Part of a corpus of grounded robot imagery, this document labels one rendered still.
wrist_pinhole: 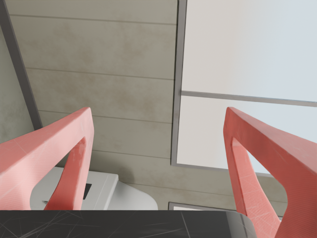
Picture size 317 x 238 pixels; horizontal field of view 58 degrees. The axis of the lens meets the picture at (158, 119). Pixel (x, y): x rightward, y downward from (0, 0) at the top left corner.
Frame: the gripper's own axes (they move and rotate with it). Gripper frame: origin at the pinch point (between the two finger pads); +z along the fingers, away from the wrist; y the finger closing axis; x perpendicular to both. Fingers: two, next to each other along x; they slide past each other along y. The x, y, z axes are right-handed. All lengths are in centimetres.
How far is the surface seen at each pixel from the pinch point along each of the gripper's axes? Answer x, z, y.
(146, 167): 185, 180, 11
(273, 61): 71, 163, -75
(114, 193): 186, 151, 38
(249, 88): 92, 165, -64
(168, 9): 41, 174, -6
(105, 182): 181, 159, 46
